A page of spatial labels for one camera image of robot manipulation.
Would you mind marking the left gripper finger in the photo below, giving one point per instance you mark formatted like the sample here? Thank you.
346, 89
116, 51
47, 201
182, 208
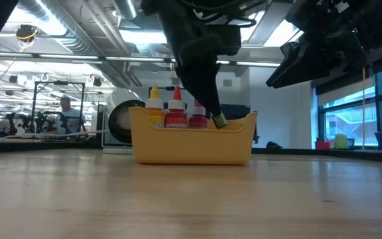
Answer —
201, 83

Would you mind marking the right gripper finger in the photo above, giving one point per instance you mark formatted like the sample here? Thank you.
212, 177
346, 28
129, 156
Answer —
300, 66

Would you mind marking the large pink food colouring bottle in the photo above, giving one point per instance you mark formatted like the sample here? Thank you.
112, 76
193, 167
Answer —
197, 121

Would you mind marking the large orange-red food colouring bottle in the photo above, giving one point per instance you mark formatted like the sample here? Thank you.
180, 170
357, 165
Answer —
176, 117

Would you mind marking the small white-capped dropper bottle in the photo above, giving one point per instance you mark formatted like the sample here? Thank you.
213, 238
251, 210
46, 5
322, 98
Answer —
220, 121

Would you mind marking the large yellow food colouring bottle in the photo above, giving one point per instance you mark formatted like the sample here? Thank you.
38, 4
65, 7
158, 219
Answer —
155, 116

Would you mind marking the yellow plastic bin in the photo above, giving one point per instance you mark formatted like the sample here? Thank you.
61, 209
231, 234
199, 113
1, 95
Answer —
191, 146

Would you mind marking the long ceiling light bar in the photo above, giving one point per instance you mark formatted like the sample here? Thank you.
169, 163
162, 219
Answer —
134, 59

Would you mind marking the red box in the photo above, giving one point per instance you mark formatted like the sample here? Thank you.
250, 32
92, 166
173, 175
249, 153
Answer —
322, 145

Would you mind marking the green cup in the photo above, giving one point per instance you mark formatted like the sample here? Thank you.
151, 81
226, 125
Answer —
341, 142

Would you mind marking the person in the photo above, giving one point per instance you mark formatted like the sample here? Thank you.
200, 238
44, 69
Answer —
68, 116

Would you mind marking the background black robot arms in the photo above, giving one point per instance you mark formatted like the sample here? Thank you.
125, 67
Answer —
28, 123

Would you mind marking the black ceiling device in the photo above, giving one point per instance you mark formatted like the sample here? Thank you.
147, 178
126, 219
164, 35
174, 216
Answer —
26, 32

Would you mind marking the silver ceiling duct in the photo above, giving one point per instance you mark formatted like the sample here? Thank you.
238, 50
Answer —
124, 8

